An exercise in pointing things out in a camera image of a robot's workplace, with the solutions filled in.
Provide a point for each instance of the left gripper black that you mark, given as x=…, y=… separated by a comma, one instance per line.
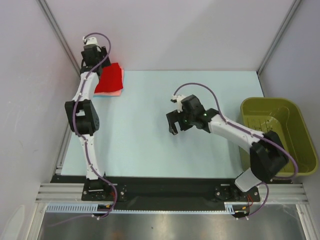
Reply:
x=106, y=63

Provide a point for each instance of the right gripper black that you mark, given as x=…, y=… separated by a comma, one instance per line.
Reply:
x=174, y=116

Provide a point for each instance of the red t shirt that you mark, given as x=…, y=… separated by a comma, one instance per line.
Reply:
x=110, y=78

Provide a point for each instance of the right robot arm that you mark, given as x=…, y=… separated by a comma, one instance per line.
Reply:
x=267, y=155

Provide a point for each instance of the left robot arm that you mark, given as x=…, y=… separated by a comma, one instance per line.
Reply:
x=84, y=121

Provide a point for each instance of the folded pink t shirt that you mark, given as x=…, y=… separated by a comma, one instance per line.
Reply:
x=115, y=92

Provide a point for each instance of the folded blue t shirt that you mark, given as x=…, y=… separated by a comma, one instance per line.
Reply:
x=102, y=96

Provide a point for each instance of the olive green plastic basket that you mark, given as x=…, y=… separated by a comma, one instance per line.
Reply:
x=285, y=118

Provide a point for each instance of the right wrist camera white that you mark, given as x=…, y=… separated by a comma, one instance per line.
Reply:
x=178, y=100

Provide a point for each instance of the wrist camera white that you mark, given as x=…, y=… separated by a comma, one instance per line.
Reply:
x=90, y=41
x=178, y=100

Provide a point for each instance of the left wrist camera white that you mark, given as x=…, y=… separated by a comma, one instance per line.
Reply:
x=90, y=41

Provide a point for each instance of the left aluminium frame post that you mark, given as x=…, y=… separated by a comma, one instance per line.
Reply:
x=54, y=25

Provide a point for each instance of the aluminium frame post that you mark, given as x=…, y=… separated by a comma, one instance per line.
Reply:
x=54, y=25
x=279, y=35

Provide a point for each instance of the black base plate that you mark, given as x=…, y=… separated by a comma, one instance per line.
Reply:
x=169, y=194

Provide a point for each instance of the white slotted cable duct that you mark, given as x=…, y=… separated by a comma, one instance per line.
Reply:
x=96, y=208

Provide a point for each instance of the aluminium front rail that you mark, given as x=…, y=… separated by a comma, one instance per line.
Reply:
x=285, y=194

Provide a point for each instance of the right aluminium frame post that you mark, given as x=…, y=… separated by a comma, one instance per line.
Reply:
x=279, y=35

